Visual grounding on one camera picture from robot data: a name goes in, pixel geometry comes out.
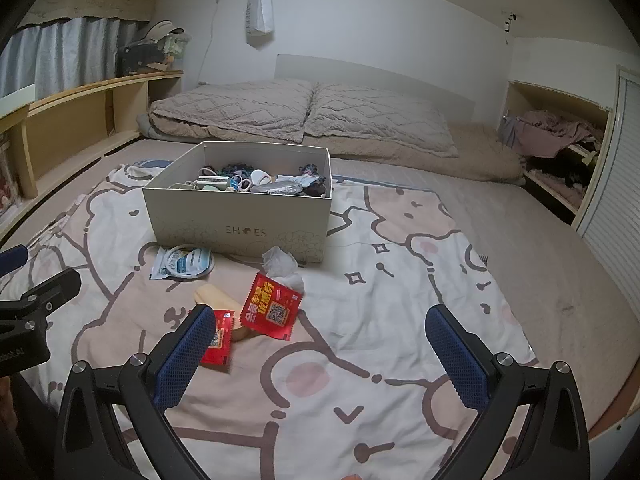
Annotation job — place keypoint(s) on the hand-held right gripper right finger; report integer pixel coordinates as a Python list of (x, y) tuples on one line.
[(457, 360)]

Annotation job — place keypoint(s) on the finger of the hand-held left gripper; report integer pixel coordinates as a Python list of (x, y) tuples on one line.
[(12, 258), (45, 292)]

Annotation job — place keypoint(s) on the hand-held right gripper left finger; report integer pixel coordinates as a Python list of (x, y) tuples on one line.
[(185, 355)]

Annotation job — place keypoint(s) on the small red packet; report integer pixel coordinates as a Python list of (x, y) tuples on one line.
[(220, 345)]

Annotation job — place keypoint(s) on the oval wooden block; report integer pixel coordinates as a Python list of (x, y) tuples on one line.
[(220, 297)]

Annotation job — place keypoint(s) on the blue white foil packet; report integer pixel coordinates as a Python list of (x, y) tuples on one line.
[(192, 261)]

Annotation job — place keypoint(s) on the large red packet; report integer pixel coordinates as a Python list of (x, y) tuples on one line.
[(272, 310)]

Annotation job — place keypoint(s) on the white tissue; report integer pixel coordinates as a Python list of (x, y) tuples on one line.
[(280, 265)]

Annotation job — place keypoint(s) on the beige cardboard shoe box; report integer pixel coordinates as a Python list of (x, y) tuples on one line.
[(225, 215)]

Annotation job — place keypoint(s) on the printed cartoon blanket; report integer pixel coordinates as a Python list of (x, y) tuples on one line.
[(350, 385)]

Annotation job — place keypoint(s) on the wooden bedside shelf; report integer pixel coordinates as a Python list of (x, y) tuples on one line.
[(70, 105)]

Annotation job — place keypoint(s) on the grey striped block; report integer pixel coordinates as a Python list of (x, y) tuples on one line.
[(212, 175)]

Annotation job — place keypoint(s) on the grey folded cloth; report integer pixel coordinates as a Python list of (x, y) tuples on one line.
[(147, 127)]

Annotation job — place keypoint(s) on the grey oval pouch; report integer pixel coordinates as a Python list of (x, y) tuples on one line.
[(275, 187)]

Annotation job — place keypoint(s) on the small white cup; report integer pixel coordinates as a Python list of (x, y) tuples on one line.
[(260, 176)]

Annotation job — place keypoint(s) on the dark scrunchie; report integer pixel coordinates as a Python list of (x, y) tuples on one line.
[(237, 167)]

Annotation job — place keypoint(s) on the beige fleece blanket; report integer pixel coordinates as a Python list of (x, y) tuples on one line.
[(480, 155)]

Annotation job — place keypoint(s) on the dark purple cloth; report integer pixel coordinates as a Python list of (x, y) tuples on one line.
[(316, 190)]

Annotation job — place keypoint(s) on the grey curtain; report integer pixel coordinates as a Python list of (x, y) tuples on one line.
[(65, 52)]

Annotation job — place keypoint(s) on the pile of dark clothes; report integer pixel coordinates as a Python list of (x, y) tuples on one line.
[(570, 172)]

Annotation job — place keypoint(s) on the dark bag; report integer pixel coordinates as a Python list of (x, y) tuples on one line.
[(140, 57)]

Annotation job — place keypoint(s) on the white slatted shutter door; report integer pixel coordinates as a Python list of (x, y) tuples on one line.
[(617, 180)]

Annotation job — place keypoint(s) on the pile of pink clothes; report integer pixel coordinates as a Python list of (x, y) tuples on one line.
[(550, 132)]

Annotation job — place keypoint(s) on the beige quilted pillow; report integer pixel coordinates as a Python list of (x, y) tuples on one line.
[(230, 107), (375, 117)]

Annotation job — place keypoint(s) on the white cap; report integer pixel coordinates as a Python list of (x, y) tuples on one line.
[(160, 30)]

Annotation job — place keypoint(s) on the open wardrobe with clothes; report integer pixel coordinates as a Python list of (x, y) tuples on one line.
[(555, 97)]

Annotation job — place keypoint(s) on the white hanging bag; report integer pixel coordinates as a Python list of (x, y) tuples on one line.
[(261, 7)]

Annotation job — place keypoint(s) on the black wall hook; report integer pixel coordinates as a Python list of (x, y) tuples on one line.
[(509, 21)]

